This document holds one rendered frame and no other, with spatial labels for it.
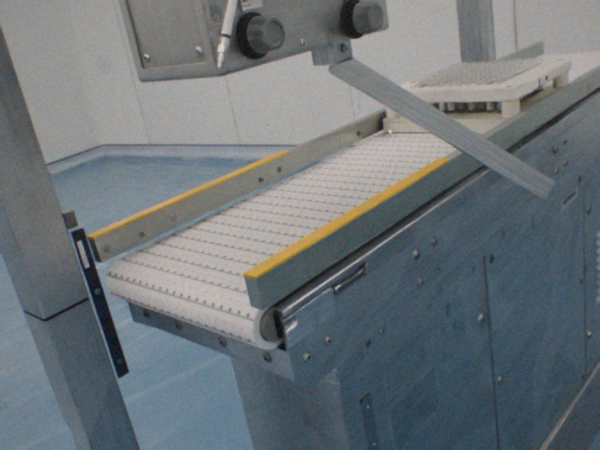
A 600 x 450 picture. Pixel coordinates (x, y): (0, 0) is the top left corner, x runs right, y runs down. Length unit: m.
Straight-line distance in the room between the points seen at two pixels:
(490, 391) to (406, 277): 0.45
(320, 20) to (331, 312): 0.28
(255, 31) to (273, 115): 4.50
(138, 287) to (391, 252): 0.28
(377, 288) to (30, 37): 5.93
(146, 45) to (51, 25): 6.07
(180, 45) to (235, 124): 4.78
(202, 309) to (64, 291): 0.20
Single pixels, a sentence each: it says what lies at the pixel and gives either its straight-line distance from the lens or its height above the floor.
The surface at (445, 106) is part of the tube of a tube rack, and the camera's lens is 1.10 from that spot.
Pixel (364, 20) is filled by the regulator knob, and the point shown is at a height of 1.16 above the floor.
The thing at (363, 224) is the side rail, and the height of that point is 0.96.
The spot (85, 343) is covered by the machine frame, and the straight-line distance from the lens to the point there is 0.80.
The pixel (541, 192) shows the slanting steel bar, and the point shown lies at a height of 0.94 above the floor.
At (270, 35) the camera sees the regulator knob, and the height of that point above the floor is 1.17.
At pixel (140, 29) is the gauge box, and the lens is 0.52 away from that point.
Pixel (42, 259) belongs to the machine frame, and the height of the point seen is 0.97.
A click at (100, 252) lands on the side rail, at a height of 0.96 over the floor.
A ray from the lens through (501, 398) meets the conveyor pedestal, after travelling 1.19.
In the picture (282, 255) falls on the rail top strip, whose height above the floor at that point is 0.98.
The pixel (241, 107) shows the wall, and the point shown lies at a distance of 5.17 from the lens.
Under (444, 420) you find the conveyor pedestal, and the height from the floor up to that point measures 0.56.
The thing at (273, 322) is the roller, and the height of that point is 0.92.
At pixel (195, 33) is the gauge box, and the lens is 0.47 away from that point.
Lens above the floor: 1.20
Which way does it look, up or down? 20 degrees down
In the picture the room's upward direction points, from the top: 11 degrees counter-clockwise
